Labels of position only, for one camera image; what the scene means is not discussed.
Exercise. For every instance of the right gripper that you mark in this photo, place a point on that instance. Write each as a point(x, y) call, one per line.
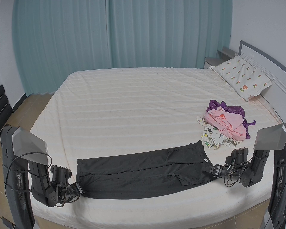
point(219, 171)

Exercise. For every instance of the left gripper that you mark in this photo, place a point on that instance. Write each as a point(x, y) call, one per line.
point(77, 190)

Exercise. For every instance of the black T-shirt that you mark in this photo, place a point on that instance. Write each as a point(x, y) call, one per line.
point(145, 174)

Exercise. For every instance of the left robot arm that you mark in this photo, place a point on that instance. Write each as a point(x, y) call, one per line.
point(29, 145)

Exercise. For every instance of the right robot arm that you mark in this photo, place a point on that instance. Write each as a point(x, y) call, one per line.
point(268, 138)

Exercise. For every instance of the bed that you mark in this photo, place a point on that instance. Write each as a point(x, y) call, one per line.
point(134, 100)

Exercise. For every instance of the white printed garment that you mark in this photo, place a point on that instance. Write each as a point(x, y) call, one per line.
point(211, 136)

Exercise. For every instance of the pink garment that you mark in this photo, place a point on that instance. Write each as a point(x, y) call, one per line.
point(230, 125)

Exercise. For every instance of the purple garment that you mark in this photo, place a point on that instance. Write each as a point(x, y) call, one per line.
point(234, 109)

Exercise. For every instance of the white printed pillow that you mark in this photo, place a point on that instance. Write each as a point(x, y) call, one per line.
point(242, 76)

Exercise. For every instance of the grey white bedside table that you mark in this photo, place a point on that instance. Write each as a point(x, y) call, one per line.
point(211, 62)

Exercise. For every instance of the blue-green curtain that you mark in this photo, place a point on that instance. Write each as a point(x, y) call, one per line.
point(167, 33)
point(62, 44)

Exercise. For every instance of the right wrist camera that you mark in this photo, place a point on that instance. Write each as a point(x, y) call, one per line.
point(229, 160)

